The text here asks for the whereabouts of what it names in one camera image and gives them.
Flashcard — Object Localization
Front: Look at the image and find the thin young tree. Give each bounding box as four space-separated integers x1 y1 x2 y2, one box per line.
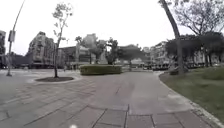
51 2 74 79

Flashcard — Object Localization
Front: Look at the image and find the round soil tree bed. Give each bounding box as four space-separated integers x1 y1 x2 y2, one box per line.
34 76 75 83

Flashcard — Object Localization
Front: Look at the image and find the row of trees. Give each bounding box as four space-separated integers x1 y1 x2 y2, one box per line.
74 35 148 68

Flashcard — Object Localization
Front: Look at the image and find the grey multi-storey building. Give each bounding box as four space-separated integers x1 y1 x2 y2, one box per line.
27 31 58 70

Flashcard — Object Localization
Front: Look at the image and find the trimmed green hedge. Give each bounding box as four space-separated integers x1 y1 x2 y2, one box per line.
79 64 123 76

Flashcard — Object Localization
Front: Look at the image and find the street lamp pole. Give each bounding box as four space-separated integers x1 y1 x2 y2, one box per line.
5 0 27 77

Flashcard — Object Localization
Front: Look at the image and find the group of dark trees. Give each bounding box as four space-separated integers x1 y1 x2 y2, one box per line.
165 0 224 68

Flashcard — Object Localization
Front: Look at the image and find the grass lawn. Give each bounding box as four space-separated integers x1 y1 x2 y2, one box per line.
159 65 224 125

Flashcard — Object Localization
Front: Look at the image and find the leaning tree trunk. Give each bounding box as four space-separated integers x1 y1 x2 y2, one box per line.
158 0 190 75

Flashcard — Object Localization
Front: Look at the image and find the grey stone paved path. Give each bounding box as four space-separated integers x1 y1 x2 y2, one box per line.
0 68 224 128

